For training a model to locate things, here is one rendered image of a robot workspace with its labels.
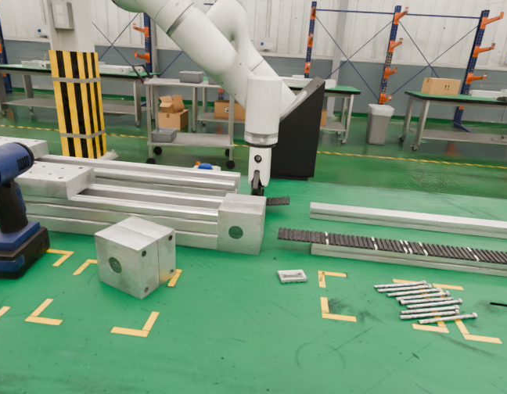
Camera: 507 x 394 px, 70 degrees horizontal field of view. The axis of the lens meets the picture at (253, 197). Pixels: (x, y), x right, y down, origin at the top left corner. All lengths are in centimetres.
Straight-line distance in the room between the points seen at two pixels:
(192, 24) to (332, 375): 70
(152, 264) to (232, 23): 88
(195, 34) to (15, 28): 981
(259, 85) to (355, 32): 764
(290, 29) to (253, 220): 779
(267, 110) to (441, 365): 60
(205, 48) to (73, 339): 61
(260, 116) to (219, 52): 17
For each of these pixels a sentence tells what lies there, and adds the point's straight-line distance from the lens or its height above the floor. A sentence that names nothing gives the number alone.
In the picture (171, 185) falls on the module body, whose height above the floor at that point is 84.
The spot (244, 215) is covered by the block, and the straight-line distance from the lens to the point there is 73.
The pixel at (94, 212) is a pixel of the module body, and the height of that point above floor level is 84.
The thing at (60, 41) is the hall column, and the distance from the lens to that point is 424.
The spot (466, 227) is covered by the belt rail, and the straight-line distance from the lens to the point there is 106.
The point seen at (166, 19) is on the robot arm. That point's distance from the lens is 86.
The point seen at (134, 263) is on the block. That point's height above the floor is 85.
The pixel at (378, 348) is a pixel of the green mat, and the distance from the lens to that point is 61.
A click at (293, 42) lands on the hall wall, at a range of 838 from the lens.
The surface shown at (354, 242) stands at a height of 81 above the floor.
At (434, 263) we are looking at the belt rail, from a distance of 85.
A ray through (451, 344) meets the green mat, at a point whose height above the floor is 78.
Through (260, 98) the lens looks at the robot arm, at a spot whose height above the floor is 108.
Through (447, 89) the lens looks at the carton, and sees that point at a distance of 613.
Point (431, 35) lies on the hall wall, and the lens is 880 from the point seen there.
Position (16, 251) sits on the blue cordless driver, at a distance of 76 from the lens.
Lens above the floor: 117
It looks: 21 degrees down
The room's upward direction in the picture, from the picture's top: 4 degrees clockwise
